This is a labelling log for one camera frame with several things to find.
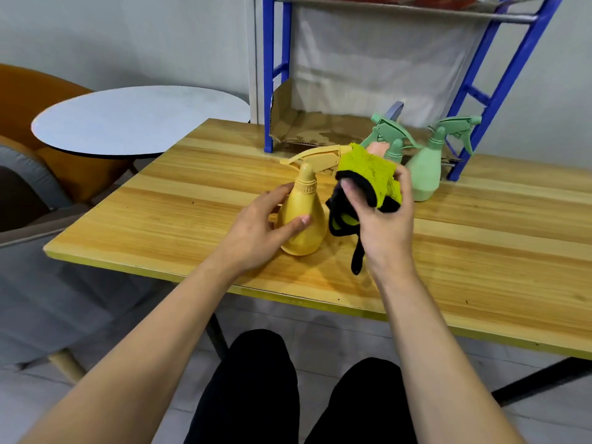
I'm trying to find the person's left hand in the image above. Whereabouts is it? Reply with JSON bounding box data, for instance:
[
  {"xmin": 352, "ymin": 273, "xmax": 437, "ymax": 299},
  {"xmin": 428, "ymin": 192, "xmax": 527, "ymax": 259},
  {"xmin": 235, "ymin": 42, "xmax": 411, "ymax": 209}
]
[{"xmin": 203, "ymin": 182, "xmax": 311, "ymax": 281}]

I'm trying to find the person's right hand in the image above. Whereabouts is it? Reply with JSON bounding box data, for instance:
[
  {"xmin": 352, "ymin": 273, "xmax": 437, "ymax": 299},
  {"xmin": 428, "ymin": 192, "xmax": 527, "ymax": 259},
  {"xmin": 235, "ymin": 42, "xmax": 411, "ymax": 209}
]
[{"xmin": 340, "ymin": 163, "xmax": 419, "ymax": 286}]

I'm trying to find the yellow spray bottle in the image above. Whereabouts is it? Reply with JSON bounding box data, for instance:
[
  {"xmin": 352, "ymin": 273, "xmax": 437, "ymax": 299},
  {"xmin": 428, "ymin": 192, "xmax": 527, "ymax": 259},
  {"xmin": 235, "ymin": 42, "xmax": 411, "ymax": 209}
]
[{"xmin": 268, "ymin": 144, "xmax": 353, "ymax": 257}]

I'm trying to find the green and black cloth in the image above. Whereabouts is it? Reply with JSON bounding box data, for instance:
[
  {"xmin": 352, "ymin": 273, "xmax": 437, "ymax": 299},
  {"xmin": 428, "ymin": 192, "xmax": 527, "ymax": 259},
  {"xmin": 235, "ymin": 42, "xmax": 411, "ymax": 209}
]
[{"xmin": 325, "ymin": 142, "xmax": 403, "ymax": 276}]

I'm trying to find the green spray bottle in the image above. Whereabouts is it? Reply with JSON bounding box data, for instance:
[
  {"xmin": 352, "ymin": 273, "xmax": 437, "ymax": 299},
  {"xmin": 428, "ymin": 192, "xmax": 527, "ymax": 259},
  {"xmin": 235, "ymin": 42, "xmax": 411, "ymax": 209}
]
[
  {"xmin": 406, "ymin": 116, "xmax": 483, "ymax": 203},
  {"xmin": 360, "ymin": 113, "xmax": 422, "ymax": 165}
]

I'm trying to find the pink spray bottle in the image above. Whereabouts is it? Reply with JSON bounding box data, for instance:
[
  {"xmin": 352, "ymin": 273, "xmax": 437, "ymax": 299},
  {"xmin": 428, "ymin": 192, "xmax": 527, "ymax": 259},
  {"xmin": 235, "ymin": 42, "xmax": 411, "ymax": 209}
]
[{"xmin": 368, "ymin": 101, "xmax": 406, "ymax": 158}]

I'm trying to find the blue metal shelf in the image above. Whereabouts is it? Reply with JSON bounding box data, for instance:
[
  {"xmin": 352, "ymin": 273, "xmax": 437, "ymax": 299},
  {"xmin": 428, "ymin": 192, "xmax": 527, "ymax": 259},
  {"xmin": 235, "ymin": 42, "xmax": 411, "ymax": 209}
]
[{"xmin": 262, "ymin": 0, "xmax": 566, "ymax": 183}]

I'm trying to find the person's left forearm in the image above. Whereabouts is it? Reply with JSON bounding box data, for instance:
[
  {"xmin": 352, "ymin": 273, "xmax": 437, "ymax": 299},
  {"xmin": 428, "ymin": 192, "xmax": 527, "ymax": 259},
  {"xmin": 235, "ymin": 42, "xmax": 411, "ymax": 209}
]
[{"xmin": 20, "ymin": 258, "xmax": 244, "ymax": 444}]

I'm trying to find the person's right forearm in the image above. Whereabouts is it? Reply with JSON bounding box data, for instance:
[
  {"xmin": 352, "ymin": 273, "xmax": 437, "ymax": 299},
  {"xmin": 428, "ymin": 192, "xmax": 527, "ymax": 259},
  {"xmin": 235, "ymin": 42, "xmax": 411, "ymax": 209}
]
[{"xmin": 377, "ymin": 271, "xmax": 526, "ymax": 444}]

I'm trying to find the person's left leg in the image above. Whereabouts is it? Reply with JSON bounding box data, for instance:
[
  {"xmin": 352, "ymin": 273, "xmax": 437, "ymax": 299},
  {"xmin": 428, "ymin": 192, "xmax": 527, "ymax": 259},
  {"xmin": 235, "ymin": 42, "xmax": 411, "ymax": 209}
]
[{"xmin": 184, "ymin": 329, "xmax": 300, "ymax": 444}]

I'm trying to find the person's leg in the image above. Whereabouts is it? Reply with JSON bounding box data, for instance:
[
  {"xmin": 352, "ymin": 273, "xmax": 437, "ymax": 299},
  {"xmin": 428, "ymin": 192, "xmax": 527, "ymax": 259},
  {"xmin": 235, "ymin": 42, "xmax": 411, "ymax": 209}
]
[
  {"xmin": 184, "ymin": 329, "xmax": 300, "ymax": 444},
  {"xmin": 305, "ymin": 357, "xmax": 417, "ymax": 444}
]

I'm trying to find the person's right leg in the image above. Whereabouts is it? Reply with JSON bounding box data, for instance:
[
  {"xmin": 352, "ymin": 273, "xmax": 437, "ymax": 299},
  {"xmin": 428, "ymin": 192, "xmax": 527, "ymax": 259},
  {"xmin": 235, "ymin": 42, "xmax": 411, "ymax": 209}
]
[{"xmin": 305, "ymin": 357, "xmax": 417, "ymax": 444}]

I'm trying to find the black metal table leg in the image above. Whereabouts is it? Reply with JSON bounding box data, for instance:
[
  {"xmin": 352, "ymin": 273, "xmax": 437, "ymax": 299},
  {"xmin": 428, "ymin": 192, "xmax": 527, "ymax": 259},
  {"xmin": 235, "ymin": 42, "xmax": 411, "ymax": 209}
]
[
  {"xmin": 205, "ymin": 313, "xmax": 230, "ymax": 361},
  {"xmin": 492, "ymin": 357, "xmax": 592, "ymax": 408}
]

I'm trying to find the stained brown cardboard sheet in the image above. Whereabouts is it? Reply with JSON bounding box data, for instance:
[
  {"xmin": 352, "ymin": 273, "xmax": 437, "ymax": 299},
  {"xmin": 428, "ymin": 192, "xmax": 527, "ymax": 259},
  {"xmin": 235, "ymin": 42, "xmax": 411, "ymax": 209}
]
[{"xmin": 269, "ymin": 78, "xmax": 463, "ymax": 166}]

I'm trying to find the round white side table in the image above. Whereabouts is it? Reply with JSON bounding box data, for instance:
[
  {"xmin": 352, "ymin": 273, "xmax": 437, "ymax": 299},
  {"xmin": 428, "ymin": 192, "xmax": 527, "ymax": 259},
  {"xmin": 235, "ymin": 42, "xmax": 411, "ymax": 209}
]
[{"xmin": 31, "ymin": 85, "xmax": 252, "ymax": 158}]

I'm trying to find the white cloth backdrop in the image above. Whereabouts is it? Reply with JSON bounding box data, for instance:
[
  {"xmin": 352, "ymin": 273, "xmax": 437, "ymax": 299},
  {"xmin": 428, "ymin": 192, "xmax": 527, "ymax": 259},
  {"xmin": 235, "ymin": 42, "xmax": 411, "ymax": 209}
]
[{"xmin": 291, "ymin": 4, "xmax": 491, "ymax": 128}]

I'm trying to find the brown chair with grey shell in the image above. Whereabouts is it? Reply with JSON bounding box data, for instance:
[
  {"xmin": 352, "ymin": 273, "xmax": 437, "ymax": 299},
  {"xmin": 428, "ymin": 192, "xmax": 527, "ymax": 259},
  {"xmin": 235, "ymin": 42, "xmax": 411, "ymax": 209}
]
[{"xmin": 0, "ymin": 166, "xmax": 186, "ymax": 384}]

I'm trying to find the orange chair with grey shell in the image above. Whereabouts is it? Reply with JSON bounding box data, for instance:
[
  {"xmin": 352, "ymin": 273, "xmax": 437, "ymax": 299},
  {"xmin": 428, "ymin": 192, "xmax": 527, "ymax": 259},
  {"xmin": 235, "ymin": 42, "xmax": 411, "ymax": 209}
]
[{"xmin": 0, "ymin": 63, "xmax": 135, "ymax": 207}]

